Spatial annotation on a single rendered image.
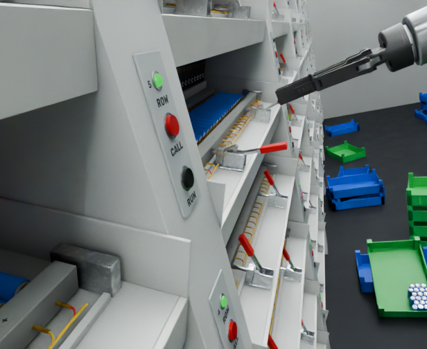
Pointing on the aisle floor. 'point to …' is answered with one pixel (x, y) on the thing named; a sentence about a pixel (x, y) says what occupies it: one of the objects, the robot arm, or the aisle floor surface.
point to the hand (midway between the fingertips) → (294, 90)
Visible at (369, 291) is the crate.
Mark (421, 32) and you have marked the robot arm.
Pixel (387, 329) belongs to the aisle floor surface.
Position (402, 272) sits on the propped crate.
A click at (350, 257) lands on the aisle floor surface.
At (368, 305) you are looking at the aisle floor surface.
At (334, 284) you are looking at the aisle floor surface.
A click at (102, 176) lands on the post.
